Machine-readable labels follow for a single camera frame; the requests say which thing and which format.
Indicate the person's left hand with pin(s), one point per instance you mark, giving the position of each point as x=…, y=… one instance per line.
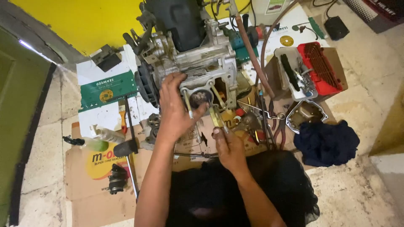
x=172, y=110

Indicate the person's right hand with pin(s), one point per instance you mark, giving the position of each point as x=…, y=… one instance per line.
x=230, y=151

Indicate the brass gauge tool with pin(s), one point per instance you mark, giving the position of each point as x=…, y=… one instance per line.
x=216, y=118

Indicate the grey scooter engine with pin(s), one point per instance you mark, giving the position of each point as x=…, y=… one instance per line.
x=195, y=53

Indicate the grey metal carburetor part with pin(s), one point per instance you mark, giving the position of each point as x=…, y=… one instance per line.
x=153, y=127

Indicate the pile of hand tools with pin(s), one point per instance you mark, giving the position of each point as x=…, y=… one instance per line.
x=258, y=126

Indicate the thin metal rod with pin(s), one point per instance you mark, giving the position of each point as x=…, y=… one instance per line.
x=192, y=154

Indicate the person's black garment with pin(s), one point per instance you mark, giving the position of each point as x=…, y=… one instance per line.
x=221, y=189

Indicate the black metal rod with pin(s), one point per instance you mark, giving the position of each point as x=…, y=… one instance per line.
x=130, y=119

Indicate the metal forceps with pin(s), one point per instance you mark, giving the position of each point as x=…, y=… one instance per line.
x=262, y=110

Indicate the black rubber mallet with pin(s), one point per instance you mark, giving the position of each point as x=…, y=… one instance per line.
x=126, y=148

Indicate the clear plastic bottle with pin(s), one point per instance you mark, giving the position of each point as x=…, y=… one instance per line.
x=110, y=135

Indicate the green and white cardboard box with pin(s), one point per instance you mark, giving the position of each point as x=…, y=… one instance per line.
x=104, y=91

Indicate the small black box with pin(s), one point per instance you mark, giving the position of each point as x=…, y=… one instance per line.
x=106, y=58

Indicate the metal engine cover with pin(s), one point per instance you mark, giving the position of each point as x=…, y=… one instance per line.
x=306, y=114

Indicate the green spray bottle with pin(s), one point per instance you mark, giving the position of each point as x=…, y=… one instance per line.
x=93, y=145

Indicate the black rubber intake manifold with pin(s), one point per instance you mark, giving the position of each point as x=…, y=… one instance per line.
x=117, y=179

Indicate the dark blue cloth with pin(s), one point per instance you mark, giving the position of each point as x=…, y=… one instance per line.
x=326, y=143

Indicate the teal angle grinder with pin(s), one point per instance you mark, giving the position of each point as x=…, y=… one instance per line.
x=243, y=44

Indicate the white plastic tray with tools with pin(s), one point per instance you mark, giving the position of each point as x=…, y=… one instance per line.
x=295, y=72

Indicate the brown cardboard sheet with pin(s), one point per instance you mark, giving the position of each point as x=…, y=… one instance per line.
x=91, y=189

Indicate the red plastic grille cover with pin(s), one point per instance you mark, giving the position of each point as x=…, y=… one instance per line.
x=320, y=69

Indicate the white printed cardboard sheet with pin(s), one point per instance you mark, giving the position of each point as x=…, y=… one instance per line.
x=296, y=34

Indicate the brown cardboard box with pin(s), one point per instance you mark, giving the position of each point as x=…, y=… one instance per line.
x=336, y=60

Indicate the green door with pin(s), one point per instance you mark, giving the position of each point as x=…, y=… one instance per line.
x=15, y=126

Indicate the black power adapter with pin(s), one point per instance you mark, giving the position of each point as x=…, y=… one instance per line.
x=336, y=28

